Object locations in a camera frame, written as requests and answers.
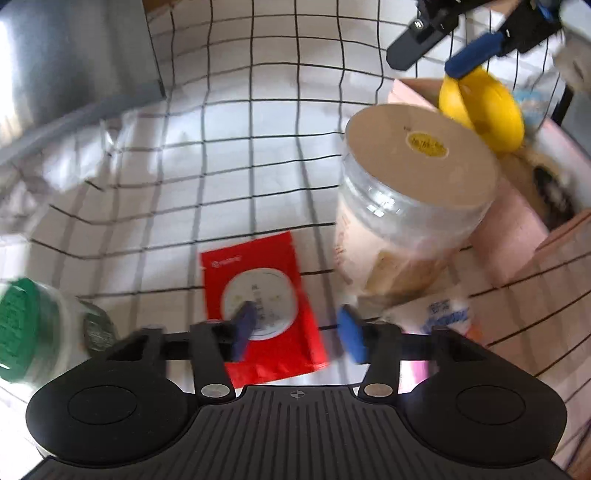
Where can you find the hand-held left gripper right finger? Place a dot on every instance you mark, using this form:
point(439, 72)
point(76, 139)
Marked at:
point(353, 334)

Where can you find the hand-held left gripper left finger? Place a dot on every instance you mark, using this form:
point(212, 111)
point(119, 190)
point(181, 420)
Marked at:
point(242, 325)

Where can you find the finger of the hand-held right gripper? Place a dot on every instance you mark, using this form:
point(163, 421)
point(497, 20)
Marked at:
point(415, 39)
point(475, 55)

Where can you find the yellow soft sponge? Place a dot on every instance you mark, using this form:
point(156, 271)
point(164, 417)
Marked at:
point(489, 110)

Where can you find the red packet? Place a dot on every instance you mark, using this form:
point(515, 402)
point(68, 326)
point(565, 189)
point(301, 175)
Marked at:
point(258, 258)

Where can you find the pink cardboard box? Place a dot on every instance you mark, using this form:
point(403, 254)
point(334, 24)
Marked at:
point(508, 221)

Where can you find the clear jar with tan lid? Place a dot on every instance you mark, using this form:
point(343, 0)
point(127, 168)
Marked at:
point(415, 184)

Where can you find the black white patterned cloth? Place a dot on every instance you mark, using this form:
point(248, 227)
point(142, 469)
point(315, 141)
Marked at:
point(551, 184)

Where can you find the white black checkered cloth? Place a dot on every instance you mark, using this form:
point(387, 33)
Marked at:
point(277, 115)

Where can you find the green lid jar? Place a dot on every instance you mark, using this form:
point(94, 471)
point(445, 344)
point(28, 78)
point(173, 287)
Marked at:
point(23, 318)

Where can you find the grey metal box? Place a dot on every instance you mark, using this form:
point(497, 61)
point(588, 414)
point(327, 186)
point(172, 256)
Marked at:
point(60, 60)

